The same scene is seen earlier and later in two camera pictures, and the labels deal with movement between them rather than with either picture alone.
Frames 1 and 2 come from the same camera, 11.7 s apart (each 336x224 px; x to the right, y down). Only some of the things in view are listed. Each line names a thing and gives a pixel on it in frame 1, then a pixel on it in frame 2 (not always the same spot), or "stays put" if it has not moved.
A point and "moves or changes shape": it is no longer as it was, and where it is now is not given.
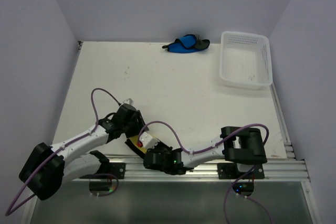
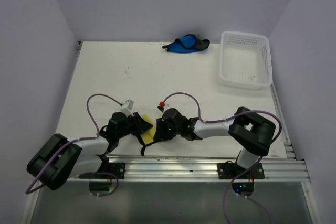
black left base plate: [117, 169] stays put
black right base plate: [231, 171] stays put
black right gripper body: [159, 150] → [166, 132]
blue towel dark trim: [188, 43] stays put
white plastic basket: [245, 60] stays put
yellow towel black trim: [132, 142] moves or changes shape
